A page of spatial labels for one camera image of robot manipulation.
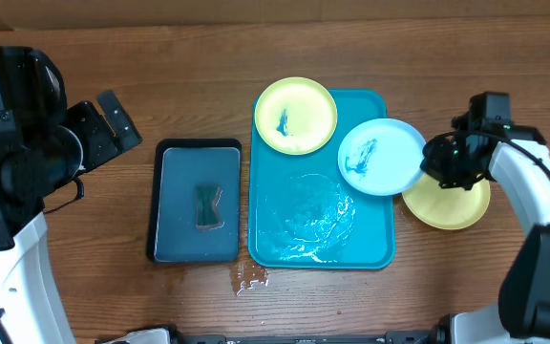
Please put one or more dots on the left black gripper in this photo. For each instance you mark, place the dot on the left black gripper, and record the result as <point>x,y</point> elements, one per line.
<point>106,139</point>

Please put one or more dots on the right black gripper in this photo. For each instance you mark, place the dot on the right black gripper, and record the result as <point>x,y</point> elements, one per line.
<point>435,166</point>

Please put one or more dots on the yellow-green plate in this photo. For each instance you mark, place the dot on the yellow-green plate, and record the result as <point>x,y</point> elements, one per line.
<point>447,208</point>
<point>295,115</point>

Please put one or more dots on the light blue plate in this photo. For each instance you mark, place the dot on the light blue plate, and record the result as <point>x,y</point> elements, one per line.
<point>381,157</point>

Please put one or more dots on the green scrubbing sponge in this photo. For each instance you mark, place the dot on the green scrubbing sponge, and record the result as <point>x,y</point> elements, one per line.
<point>207,216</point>

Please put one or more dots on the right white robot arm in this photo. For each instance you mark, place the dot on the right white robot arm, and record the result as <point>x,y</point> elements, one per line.
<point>517,158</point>

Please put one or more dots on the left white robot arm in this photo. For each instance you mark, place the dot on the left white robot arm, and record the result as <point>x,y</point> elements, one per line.
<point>33,103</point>

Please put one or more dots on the black water tray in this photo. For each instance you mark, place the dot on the black water tray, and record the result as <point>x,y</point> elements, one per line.
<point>180,165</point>

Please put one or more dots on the teal plastic serving tray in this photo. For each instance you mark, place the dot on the teal plastic serving tray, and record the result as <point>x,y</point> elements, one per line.
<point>302,214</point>

